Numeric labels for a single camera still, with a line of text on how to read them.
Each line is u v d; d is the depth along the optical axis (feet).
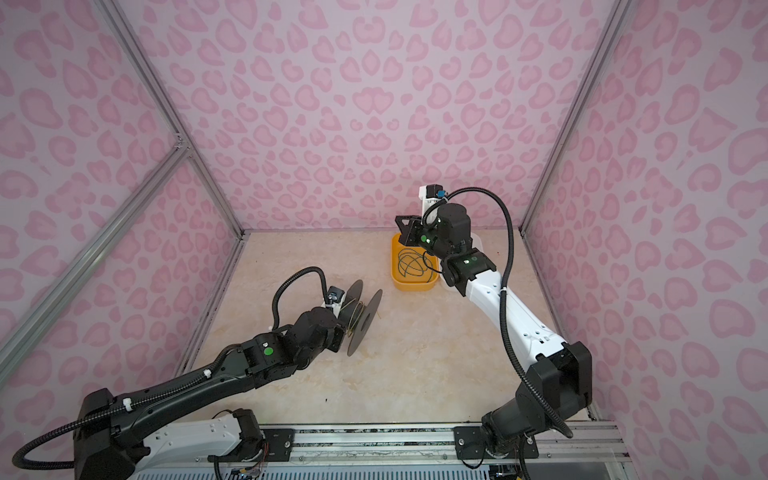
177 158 2.88
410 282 3.37
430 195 2.17
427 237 2.13
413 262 3.60
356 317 2.56
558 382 1.34
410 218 2.23
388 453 2.36
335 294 2.11
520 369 1.31
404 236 2.21
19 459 1.23
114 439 1.29
